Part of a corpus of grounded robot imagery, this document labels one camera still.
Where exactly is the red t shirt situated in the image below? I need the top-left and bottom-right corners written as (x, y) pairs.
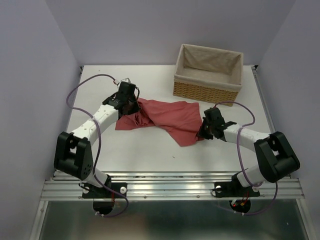
top-left (115, 98), bottom-right (203, 147)

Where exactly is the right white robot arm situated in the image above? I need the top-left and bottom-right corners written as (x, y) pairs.
top-left (197, 107), bottom-right (301, 198)

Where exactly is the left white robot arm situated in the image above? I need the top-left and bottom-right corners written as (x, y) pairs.
top-left (53, 81), bottom-right (140, 198)

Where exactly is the wicker basket with liner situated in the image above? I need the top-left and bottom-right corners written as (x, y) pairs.
top-left (173, 44), bottom-right (244, 107)

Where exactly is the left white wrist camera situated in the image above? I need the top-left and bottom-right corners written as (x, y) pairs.
top-left (120, 77), bottom-right (132, 84)

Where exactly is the aluminium mounting rail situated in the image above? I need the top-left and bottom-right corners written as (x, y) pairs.
top-left (41, 170), bottom-right (301, 201)

